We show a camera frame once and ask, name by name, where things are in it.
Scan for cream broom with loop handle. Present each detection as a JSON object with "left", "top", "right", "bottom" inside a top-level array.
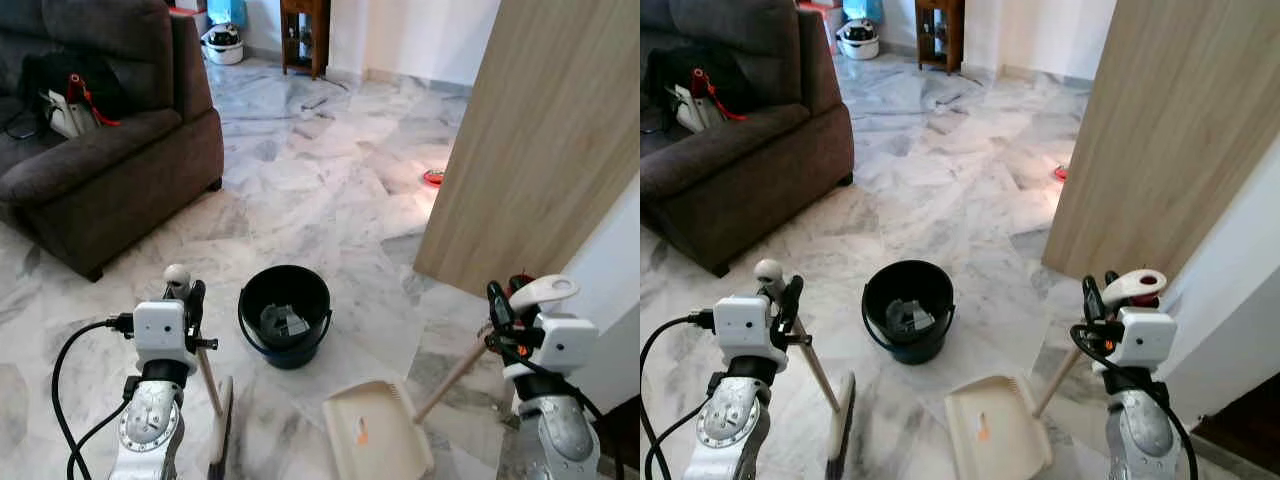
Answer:
[
  {"left": 163, "top": 264, "right": 237, "bottom": 479},
  {"left": 754, "top": 258, "right": 859, "bottom": 480}
]

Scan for cream dustpan with wooden handle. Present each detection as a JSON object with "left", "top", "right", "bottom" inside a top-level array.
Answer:
[
  {"left": 945, "top": 268, "right": 1168, "bottom": 480},
  {"left": 322, "top": 274, "right": 581, "bottom": 480}
]

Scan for grey crumpled packaging scrap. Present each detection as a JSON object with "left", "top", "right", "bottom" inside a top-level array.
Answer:
[
  {"left": 885, "top": 298, "right": 936, "bottom": 338},
  {"left": 261, "top": 302, "right": 311, "bottom": 341}
]

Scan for black plastic bucket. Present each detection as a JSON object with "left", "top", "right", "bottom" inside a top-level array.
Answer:
[
  {"left": 861, "top": 259, "right": 957, "bottom": 366},
  {"left": 237, "top": 264, "right": 333, "bottom": 371}
]

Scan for dark brown fabric sofa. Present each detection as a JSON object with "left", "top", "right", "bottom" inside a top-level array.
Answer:
[
  {"left": 640, "top": 0, "right": 855, "bottom": 278},
  {"left": 0, "top": 0, "right": 225, "bottom": 282}
]

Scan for light wood grain panel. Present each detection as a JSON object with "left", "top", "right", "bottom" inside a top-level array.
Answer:
[
  {"left": 1041, "top": 0, "right": 1280, "bottom": 282},
  {"left": 413, "top": 0, "right": 641, "bottom": 298}
]

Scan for white helmet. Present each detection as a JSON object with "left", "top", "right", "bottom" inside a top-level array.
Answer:
[
  {"left": 837, "top": 18, "right": 882, "bottom": 61},
  {"left": 201, "top": 22, "right": 246, "bottom": 66}
]

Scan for black fabric bag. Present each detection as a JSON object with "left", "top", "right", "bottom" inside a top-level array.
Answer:
[
  {"left": 645, "top": 42, "right": 758, "bottom": 129},
  {"left": 18, "top": 48, "right": 129, "bottom": 136}
]

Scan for dark wooden small stand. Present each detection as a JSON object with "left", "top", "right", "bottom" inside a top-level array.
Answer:
[
  {"left": 280, "top": 0, "right": 332, "bottom": 80},
  {"left": 915, "top": 0, "right": 967, "bottom": 75}
]

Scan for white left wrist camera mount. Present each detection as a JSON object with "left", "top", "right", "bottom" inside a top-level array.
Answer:
[
  {"left": 715, "top": 295, "right": 787, "bottom": 367},
  {"left": 133, "top": 298, "right": 199, "bottom": 376}
]

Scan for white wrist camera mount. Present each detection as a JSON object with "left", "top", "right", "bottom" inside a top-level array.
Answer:
[
  {"left": 133, "top": 298, "right": 199, "bottom": 376},
  {"left": 1093, "top": 305, "right": 1178, "bottom": 373},
  {"left": 715, "top": 295, "right": 787, "bottom": 367},
  {"left": 503, "top": 312, "right": 599, "bottom": 386}
]

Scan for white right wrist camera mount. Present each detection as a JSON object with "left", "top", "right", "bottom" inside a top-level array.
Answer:
[
  {"left": 503, "top": 312, "right": 599, "bottom": 386},
  {"left": 1093, "top": 305, "right": 1178, "bottom": 373}
]

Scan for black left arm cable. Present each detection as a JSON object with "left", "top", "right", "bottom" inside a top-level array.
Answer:
[
  {"left": 640, "top": 311, "right": 718, "bottom": 480},
  {"left": 51, "top": 313, "right": 137, "bottom": 480}
]

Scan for white handbag with red strap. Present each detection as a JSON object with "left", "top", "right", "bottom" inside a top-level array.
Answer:
[
  {"left": 670, "top": 68, "right": 749, "bottom": 134},
  {"left": 40, "top": 72, "right": 123, "bottom": 139}
]

